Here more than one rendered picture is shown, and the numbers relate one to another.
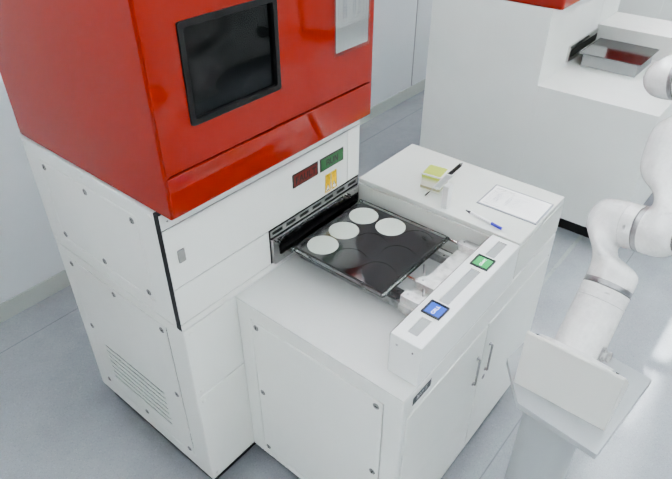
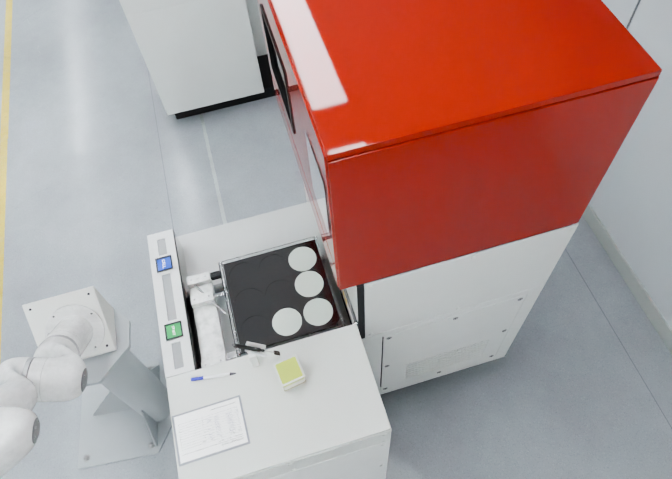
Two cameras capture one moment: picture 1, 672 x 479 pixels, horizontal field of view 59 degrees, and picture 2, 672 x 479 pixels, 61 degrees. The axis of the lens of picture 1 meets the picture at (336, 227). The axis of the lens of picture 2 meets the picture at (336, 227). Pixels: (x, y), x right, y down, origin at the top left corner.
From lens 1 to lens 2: 2.46 m
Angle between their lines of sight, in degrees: 78
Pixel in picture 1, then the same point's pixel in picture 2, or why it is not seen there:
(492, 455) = not seen: hidden behind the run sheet
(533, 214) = (183, 428)
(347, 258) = (273, 265)
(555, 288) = not seen: outside the picture
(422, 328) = (160, 248)
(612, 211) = (55, 360)
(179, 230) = not seen: hidden behind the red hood
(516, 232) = (178, 389)
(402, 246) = (256, 312)
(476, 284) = (160, 307)
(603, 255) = (57, 343)
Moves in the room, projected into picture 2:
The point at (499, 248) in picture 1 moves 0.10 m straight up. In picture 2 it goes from (177, 360) to (168, 349)
